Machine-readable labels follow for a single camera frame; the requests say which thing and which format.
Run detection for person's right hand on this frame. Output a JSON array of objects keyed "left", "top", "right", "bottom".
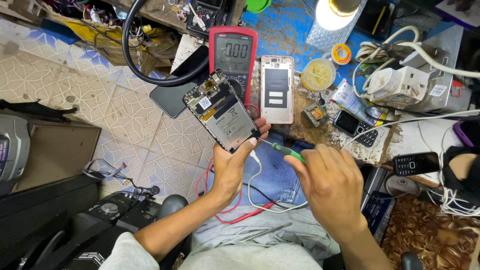
[{"left": 283, "top": 144, "right": 369, "bottom": 241}]

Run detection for person's left hand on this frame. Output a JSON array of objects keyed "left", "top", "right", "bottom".
[{"left": 210, "top": 117, "right": 272, "bottom": 205}]

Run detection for green handled screwdriver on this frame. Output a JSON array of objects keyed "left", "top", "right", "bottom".
[{"left": 258, "top": 137, "right": 307, "bottom": 165}]

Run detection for smartphone with battery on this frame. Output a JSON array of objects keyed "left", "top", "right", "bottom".
[{"left": 182, "top": 69, "right": 262, "bottom": 155}]

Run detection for person's blue jeans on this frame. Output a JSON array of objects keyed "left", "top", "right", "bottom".
[{"left": 207, "top": 133, "right": 316, "bottom": 207}]

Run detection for small copper transformer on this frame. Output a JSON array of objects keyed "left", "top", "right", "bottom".
[{"left": 301, "top": 102, "right": 328, "bottom": 128}]

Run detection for white tube with label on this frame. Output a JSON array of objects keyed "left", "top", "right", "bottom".
[{"left": 330, "top": 78, "right": 389, "bottom": 127}]

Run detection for gold phone back cover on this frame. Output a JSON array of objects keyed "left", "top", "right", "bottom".
[{"left": 260, "top": 55, "right": 295, "bottom": 125}]

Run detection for yellow flux jar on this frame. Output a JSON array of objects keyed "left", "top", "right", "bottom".
[{"left": 300, "top": 58, "right": 337, "bottom": 92}]

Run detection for metal tweezers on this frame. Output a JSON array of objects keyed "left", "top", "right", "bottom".
[{"left": 239, "top": 222, "right": 293, "bottom": 243}]

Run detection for red multimeter probe lead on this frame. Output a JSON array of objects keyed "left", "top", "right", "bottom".
[{"left": 194, "top": 103, "right": 276, "bottom": 225}]

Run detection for black bar keypad phone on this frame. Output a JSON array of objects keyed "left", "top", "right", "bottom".
[{"left": 392, "top": 152, "right": 440, "bottom": 177}]

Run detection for person's grey shirt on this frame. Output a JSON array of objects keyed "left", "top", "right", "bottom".
[{"left": 99, "top": 204, "right": 340, "bottom": 270}]

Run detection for white power adapter block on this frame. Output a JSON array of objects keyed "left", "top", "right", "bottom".
[{"left": 365, "top": 66, "right": 430, "bottom": 106}]

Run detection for red digital multimeter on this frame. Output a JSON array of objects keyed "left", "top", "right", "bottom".
[{"left": 208, "top": 26, "right": 259, "bottom": 106}]

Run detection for lit desk lamp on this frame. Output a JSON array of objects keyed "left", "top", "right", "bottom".
[{"left": 305, "top": 0, "right": 368, "bottom": 52}]

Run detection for black smartphone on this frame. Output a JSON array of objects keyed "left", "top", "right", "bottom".
[{"left": 149, "top": 45, "right": 210, "bottom": 119}]

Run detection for silver metal box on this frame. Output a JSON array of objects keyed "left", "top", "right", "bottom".
[{"left": 410, "top": 24, "right": 466, "bottom": 113}]

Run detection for green plastic lid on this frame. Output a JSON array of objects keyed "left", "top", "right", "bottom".
[{"left": 244, "top": 0, "right": 272, "bottom": 14}]

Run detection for black tray of parts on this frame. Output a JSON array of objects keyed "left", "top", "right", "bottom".
[{"left": 186, "top": 0, "right": 238, "bottom": 37}]

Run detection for black audio device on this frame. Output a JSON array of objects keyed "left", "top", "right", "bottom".
[{"left": 19, "top": 191, "right": 188, "bottom": 270}]

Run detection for cluttered cardboard box of parts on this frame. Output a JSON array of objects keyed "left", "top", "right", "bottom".
[{"left": 7, "top": 0, "right": 181, "bottom": 76}]

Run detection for brown wooden board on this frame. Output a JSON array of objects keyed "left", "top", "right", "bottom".
[{"left": 13, "top": 120, "right": 102, "bottom": 194}]

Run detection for grey stereo speaker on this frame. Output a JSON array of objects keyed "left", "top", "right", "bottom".
[{"left": 0, "top": 114, "right": 31, "bottom": 183}]

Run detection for white charging cable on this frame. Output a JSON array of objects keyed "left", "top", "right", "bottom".
[{"left": 247, "top": 150, "right": 309, "bottom": 214}]

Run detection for solder wire spool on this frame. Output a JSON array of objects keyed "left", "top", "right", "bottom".
[{"left": 331, "top": 43, "right": 352, "bottom": 65}]

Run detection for bundle of white cables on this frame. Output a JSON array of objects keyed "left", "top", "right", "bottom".
[{"left": 427, "top": 124, "right": 480, "bottom": 218}]

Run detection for grey ribbon cable with connector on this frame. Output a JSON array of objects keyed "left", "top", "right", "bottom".
[{"left": 82, "top": 158, "right": 132, "bottom": 187}]

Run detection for black thick cable loop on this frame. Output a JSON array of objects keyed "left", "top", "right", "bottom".
[{"left": 122, "top": 0, "right": 238, "bottom": 86}]

